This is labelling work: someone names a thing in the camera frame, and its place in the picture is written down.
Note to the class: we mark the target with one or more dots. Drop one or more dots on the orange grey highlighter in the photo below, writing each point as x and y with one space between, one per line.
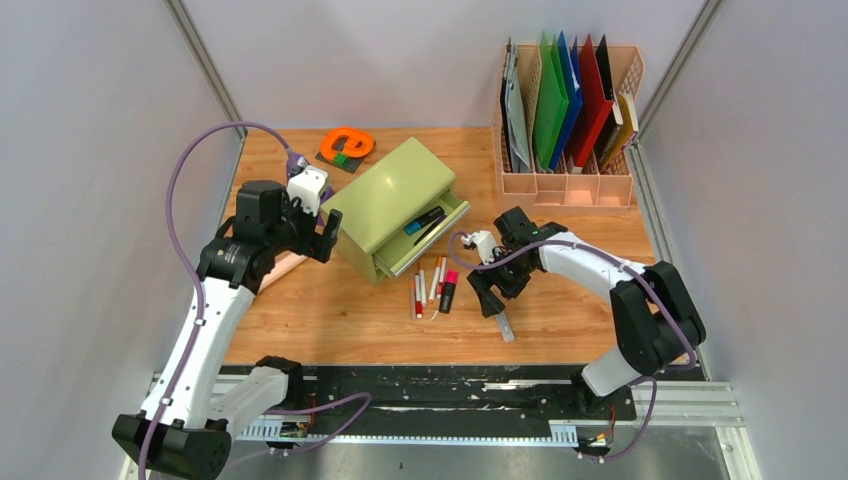
505 327

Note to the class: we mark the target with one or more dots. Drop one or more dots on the green drawer cabinet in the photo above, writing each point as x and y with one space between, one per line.
379 203

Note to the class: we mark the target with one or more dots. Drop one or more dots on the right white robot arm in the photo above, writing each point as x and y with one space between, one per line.
655 319

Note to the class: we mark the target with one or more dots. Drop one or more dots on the grey clipboard with papers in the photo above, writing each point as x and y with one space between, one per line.
513 115

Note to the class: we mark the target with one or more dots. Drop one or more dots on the black paperback book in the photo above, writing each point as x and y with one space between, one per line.
610 109

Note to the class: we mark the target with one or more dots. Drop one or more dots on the red white marker pen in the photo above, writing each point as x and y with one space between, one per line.
419 306

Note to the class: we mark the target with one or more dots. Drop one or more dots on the yellow book in rack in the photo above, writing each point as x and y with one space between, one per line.
624 134

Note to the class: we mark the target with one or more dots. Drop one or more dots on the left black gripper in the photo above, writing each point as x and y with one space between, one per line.
322 243

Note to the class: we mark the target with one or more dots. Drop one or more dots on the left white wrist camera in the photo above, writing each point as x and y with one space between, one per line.
311 186

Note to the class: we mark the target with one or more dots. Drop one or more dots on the purple stapler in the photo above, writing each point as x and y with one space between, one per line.
294 166

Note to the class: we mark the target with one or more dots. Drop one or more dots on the pink capped black highlighter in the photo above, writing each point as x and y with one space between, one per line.
448 291

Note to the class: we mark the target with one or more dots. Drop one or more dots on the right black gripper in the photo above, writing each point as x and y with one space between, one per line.
482 282

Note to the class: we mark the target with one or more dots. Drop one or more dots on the orange tape dispenser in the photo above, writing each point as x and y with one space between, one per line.
345 148

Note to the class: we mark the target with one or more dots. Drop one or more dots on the grey thin marker pen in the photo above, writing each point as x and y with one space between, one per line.
412 298

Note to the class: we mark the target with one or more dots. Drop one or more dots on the black mounting base rail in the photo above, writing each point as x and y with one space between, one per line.
512 404

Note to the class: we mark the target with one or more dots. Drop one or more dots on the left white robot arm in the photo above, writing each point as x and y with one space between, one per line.
181 429

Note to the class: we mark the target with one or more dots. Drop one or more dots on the red tipped white pen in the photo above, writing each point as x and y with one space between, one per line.
441 277

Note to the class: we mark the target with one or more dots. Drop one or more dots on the orange white marker pen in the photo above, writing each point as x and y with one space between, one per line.
431 293

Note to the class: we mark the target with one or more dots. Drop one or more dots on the pink cylindrical tube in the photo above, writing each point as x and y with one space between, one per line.
283 265

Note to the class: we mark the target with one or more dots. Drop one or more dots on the green plastic folder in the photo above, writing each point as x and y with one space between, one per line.
552 102

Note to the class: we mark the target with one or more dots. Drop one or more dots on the blue capped black marker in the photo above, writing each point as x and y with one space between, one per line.
424 220

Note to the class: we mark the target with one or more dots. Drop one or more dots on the blue plastic folder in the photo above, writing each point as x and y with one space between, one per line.
570 68

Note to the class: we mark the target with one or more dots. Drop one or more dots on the orange tipped white pen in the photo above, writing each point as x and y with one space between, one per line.
422 289

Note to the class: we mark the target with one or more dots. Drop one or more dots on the purple highlighter marker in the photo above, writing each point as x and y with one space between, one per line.
430 228

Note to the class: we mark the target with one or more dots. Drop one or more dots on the pink file organizer rack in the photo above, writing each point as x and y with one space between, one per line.
562 193

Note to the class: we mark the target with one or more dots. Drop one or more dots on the red plastic folder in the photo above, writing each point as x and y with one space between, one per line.
590 120

